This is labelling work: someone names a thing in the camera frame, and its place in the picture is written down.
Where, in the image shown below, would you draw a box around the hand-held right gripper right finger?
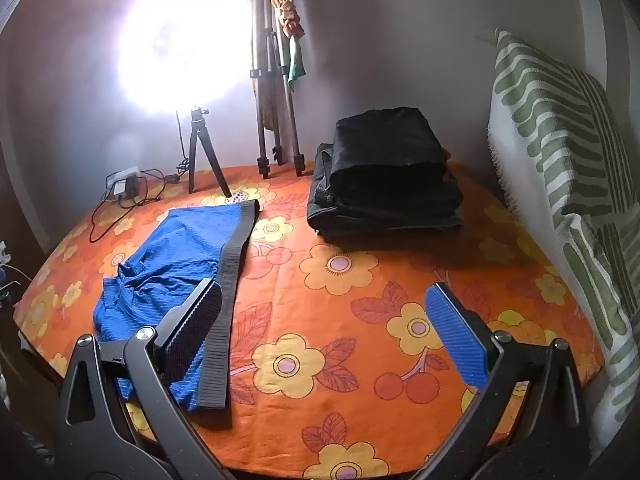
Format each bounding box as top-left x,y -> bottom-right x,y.
424,282 -> 593,480

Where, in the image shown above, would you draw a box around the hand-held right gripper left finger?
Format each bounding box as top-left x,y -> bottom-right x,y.
54,278 -> 236,480

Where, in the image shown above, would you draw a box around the blue pants with grey waistband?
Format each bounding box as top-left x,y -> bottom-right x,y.
92,199 -> 261,415

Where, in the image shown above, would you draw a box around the black folded pants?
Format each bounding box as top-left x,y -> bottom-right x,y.
332,106 -> 448,188

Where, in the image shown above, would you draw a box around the orange floral blanket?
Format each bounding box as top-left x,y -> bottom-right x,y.
12,160 -> 608,480

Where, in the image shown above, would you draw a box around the pile of dark folded clothes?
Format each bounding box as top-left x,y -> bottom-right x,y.
306,144 -> 466,237

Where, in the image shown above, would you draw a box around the green striped white pillow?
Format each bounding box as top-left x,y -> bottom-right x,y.
487,29 -> 637,218
552,210 -> 640,461

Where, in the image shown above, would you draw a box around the white power strip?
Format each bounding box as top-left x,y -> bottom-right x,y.
105,166 -> 141,198

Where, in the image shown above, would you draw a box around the small black tripod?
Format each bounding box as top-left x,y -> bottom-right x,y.
187,105 -> 233,198

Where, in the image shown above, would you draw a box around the tall silver tripod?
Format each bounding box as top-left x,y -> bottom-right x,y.
247,0 -> 307,180

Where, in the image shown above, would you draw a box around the green cloth strip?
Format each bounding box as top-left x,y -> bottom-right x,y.
287,37 -> 307,83

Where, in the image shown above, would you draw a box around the orange scrunchie cloth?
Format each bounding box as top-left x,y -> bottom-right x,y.
269,0 -> 306,41

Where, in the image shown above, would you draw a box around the black adapter cable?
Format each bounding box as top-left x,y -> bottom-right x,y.
90,170 -> 166,243

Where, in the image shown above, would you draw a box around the black ring light cable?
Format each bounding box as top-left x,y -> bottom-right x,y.
140,110 -> 193,191

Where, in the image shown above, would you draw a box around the white ring light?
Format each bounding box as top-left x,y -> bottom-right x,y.
117,0 -> 251,111

